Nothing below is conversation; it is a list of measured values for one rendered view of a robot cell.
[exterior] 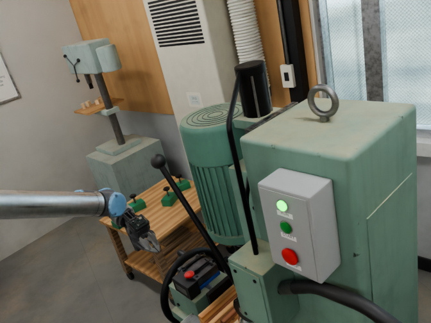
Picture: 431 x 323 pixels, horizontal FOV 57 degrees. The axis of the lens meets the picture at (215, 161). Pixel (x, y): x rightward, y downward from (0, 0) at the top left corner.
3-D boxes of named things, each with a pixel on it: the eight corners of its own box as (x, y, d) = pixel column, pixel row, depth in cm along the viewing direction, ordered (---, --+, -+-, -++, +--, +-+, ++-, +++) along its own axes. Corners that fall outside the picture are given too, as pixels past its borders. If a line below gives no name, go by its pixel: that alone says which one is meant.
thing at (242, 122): (263, 134, 87) (249, 58, 80) (292, 139, 81) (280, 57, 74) (238, 149, 83) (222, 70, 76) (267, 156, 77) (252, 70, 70)
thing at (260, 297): (266, 291, 86) (254, 235, 80) (300, 309, 79) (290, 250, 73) (240, 316, 81) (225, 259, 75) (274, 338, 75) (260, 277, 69)
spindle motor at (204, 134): (239, 201, 114) (216, 99, 101) (288, 218, 101) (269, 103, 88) (194, 233, 104) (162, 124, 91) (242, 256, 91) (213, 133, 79)
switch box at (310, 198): (292, 243, 72) (279, 166, 65) (342, 263, 64) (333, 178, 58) (271, 263, 68) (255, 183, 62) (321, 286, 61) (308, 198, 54)
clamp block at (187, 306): (207, 279, 135) (201, 259, 132) (235, 295, 125) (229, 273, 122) (174, 306, 127) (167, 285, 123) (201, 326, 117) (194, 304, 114)
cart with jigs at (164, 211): (186, 231, 323) (165, 161, 297) (239, 251, 285) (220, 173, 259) (122, 281, 283) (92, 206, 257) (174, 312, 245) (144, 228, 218)
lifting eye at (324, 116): (312, 116, 71) (308, 82, 68) (342, 120, 66) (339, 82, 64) (307, 120, 70) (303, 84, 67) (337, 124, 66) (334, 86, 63)
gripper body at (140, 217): (134, 231, 146) (116, 214, 153) (136, 246, 152) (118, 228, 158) (151, 221, 150) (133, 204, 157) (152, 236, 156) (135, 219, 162)
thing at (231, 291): (249, 289, 122) (245, 273, 120) (253, 291, 121) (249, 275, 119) (202, 332, 111) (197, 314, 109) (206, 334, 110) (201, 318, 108)
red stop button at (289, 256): (285, 258, 65) (283, 244, 63) (300, 265, 63) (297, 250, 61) (281, 262, 64) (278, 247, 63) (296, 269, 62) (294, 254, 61)
